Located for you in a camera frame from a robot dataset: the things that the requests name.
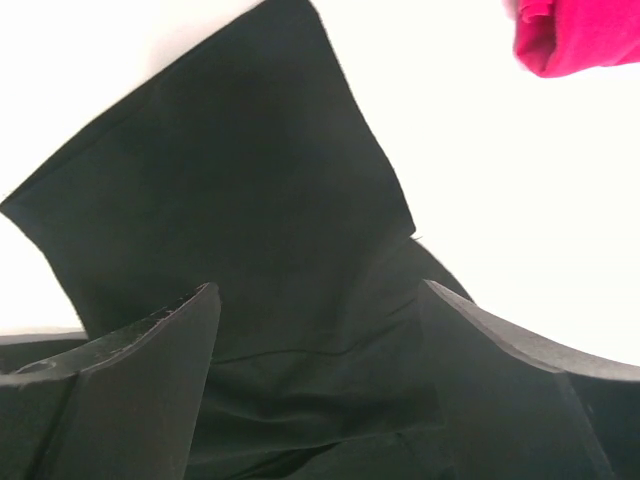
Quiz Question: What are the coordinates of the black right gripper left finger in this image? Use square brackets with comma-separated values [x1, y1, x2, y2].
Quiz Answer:
[1, 284, 220, 479]

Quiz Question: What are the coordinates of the black flower print t-shirt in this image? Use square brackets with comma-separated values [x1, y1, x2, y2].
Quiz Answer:
[1, 1, 461, 479]

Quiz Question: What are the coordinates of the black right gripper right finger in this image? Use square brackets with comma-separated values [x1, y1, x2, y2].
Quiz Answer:
[419, 281, 639, 479]

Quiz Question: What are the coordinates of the folded red t-shirt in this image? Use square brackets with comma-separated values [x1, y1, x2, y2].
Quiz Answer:
[513, 0, 639, 78]

